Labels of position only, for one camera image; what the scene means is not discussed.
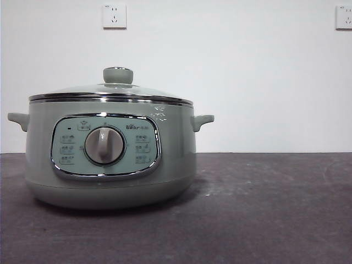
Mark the glass lid with green knob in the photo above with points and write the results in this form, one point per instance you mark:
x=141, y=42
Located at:
x=117, y=75

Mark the sage green electric cooking pot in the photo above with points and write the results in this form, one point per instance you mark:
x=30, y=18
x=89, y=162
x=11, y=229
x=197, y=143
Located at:
x=176, y=143

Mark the white wall socket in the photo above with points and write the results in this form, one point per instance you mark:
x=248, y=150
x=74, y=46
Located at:
x=344, y=17
x=114, y=16

